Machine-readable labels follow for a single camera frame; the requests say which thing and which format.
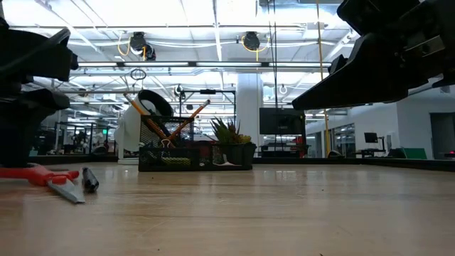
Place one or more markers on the green panel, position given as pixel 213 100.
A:
pixel 415 153

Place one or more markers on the black binder clip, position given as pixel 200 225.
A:
pixel 165 143

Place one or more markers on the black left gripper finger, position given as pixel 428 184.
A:
pixel 17 135

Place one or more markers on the potted succulent plant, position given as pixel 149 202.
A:
pixel 227 133

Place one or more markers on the black gantry frame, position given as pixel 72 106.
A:
pixel 208 91

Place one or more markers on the white desk lamp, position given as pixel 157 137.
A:
pixel 129 124

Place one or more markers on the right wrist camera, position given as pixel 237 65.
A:
pixel 377 16

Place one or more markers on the black aluminium table frame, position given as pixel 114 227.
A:
pixel 355 163

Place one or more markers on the small black monitor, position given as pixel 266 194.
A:
pixel 370 137

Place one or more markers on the yellow pencil with eraser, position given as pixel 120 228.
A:
pixel 142 113
pixel 192 117

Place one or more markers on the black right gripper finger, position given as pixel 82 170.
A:
pixel 362 81
pixel 337 64

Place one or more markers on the black mesh desk organizer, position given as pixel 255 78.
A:
pixel 149 142

